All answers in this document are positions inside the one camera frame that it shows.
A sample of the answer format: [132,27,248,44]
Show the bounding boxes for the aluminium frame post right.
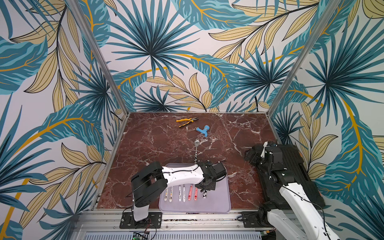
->
[267,1,341,119]

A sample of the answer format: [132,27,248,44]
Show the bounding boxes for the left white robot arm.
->
[131,161,227,222]

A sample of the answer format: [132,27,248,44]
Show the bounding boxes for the black tool case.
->
[258,145,326,210]

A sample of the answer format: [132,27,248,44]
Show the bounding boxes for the fork with white printed handle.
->
[164,188,169,202]

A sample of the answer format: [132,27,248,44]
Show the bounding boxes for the aluminium frame post left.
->
[67,0,130,117]

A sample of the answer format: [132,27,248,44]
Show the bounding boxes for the blue hose nozzle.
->
[196,125,210,138]

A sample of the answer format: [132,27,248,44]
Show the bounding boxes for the yellow black pliers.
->
[176,118,199,128]

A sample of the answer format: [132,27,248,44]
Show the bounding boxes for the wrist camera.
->
[213,163,227,182]
[261,142,283,162]

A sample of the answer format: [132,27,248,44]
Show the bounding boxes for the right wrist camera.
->
[261,142,283,162]

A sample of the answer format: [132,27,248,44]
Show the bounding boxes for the spoon with checkered handle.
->
[194,139,200,164]

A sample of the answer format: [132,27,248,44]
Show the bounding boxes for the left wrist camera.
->
[213,163,227,182]

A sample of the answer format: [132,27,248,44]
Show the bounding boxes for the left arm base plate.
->
[119,212,163,229]

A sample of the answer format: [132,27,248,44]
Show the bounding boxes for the aluminium frame post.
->
[267,1,341,119]
[67,0,130,117]

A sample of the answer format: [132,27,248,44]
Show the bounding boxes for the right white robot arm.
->
[240,142,339,240]

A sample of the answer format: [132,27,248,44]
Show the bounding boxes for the spoon with white printed handle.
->
[169,186,174,203]

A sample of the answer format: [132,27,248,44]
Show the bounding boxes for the aluminium front rail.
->
[70,209,283,240]

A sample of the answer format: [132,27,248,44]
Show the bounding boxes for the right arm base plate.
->
[237,211,270,228]

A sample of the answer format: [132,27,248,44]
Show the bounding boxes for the lilac placemat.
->
[159,164,231,214]

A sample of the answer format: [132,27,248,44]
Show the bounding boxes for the fork with pink handle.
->
[194,186,198,201]

